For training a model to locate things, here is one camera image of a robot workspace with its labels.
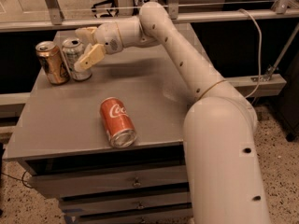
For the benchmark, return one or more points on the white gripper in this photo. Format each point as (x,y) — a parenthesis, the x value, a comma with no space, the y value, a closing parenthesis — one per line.
(107,37)

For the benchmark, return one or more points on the silver 7up can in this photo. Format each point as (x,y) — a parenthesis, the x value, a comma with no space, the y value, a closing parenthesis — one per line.
(72,49)

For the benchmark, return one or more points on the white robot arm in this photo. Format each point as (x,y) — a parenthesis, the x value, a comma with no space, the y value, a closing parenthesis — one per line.
(225,180)

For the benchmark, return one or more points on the gold orange soda can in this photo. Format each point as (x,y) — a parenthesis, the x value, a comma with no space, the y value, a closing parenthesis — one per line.
(51,60)

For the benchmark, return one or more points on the red Coca-Cola can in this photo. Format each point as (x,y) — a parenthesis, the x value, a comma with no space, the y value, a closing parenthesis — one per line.
(118,125)

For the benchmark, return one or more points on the grey drawer cabinet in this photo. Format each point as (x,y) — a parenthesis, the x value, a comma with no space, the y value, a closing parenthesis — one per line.
(60,129)

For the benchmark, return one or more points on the top grey drawer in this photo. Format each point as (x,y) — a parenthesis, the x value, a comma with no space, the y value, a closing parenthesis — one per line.
(106,180)

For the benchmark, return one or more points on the grey drawer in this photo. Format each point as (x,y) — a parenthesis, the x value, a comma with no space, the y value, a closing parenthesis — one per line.
(106,180)
(164,215)
(124,202)

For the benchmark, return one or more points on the middle grey drawer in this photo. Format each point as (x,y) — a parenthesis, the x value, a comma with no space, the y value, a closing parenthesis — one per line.
(124,202)

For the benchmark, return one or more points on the bottom grey drawer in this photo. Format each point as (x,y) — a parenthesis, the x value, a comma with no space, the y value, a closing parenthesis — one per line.
(164,215)

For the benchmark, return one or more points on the metal frame rail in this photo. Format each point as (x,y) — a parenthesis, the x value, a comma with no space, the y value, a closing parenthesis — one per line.
(260,14)

